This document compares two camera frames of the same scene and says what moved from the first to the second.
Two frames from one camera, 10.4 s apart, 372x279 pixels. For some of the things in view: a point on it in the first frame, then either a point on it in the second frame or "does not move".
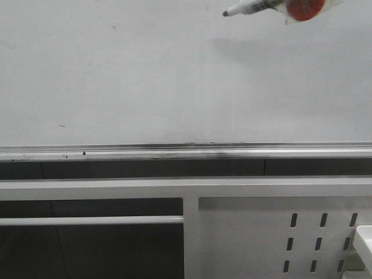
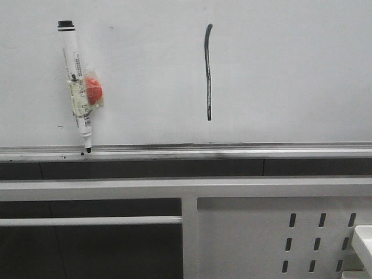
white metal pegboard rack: (284, 228) does not move
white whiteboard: (86, 72) does not move
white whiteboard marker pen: (247, 7) → (75, 81)
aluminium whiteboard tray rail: (188, 152) does not move
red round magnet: (304, 10) → (94, 90)
